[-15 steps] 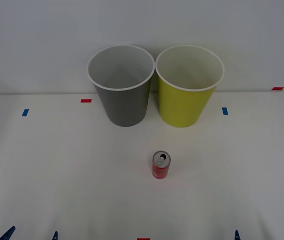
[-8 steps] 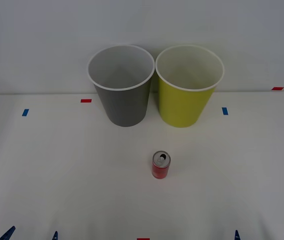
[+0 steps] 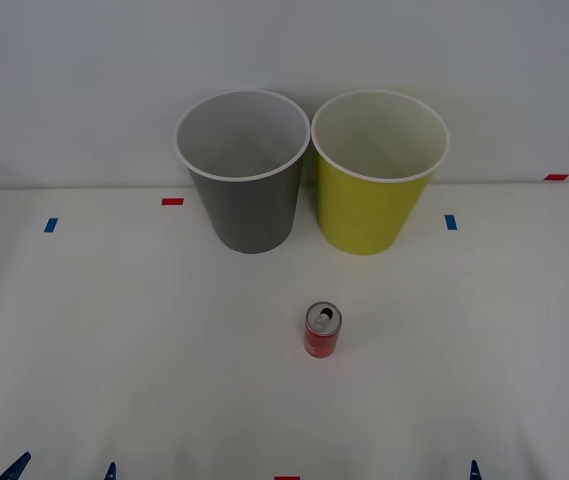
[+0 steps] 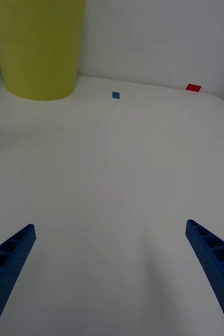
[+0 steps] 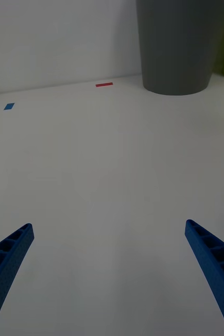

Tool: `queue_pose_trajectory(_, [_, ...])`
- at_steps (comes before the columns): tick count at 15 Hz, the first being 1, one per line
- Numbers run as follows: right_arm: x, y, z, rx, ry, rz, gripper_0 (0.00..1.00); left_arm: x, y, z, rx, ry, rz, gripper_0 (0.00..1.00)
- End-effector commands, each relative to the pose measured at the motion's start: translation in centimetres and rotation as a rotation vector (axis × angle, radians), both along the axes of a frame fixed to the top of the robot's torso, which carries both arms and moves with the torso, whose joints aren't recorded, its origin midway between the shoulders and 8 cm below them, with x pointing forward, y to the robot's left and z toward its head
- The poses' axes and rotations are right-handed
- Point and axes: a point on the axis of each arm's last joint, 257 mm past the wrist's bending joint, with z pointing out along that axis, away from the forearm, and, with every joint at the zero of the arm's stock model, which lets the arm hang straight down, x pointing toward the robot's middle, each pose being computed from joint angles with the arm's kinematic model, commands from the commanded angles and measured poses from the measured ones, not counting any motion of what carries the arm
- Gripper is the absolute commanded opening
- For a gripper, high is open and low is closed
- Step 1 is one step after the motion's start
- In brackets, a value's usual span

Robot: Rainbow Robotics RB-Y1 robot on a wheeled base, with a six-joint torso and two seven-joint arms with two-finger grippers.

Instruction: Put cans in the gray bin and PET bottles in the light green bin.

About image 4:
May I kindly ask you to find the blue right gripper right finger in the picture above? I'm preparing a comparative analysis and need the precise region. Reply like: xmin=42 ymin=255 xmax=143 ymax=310
xmin=185 ymin=219 xmax=224 ymax=336

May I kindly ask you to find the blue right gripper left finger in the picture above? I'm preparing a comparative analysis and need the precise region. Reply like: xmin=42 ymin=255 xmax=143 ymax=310
xmin=0 ymin=223 xmax=37 ymax=336

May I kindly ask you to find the yellow-green plastic bin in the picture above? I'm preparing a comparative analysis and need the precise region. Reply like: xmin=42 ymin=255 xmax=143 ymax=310
xmin=0 ymin=0 xmax=87 ymax=101

